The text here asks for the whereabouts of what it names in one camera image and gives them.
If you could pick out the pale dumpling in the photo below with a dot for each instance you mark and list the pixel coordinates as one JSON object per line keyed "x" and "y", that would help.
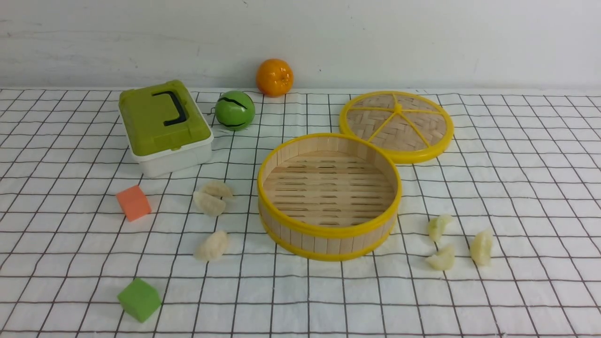
{"x": 443, "y": 260}
{"x": 437, "y": 226}
{"x": 481, "y": 248}

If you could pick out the bamboo steamer tray yellow rim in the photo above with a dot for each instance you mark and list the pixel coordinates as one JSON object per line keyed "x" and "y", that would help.
{"x": 328, "y": 197}

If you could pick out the white checkered tablecloth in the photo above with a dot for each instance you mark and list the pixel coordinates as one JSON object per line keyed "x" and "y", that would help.
{"x": 526, "y": 165}

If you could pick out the orange foam cube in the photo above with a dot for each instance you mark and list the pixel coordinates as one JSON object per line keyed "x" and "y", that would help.
{"x": 134, "y": 203}

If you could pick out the orange toy fruit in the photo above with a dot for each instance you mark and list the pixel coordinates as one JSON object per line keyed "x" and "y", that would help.
{"x": 274, "y": 77}

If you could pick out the white dumpling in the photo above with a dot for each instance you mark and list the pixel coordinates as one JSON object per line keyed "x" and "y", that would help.
{"x": 218, "y": 188}
{"x": 213, "y": 247}
{"x": 208, "y": 204}

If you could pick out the green foam cube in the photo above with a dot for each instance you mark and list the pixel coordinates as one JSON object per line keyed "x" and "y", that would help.
{"x": 139, "y": 299}

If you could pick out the bamboo steamer lid yellow rim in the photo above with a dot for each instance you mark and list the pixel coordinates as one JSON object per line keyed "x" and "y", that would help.
{"x": 407, "y": 127}

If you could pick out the green lid white box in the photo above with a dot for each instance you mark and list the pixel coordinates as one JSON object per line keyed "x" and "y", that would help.
{"x": 165, "y": 129}

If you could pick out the green toy melon ball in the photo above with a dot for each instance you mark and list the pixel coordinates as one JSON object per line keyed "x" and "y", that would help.
{"x": 235, "y": 110}

